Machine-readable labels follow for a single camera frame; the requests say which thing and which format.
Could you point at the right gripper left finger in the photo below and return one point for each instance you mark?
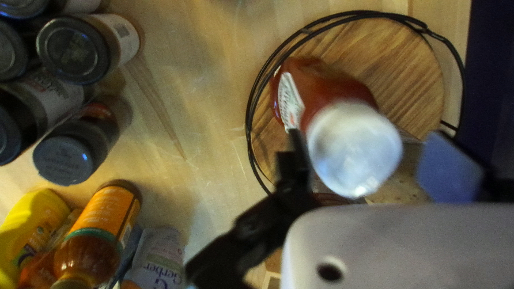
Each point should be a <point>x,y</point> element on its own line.
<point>261,228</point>

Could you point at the yellow mustard bottle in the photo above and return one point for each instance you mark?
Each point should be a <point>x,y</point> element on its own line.
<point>28,224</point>

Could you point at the red ketchup bottle white cap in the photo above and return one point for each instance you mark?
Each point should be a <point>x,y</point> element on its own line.
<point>345,140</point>

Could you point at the amber sauce bottle brown cap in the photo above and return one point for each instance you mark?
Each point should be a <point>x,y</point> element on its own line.
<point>100,216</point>

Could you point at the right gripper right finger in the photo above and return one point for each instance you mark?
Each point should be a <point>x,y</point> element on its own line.
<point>449,172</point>

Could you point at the white baby food pouch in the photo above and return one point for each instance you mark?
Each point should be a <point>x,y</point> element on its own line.
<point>160,261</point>

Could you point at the tall spice jar dark contents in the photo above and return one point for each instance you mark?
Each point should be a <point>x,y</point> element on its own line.
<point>68,156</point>

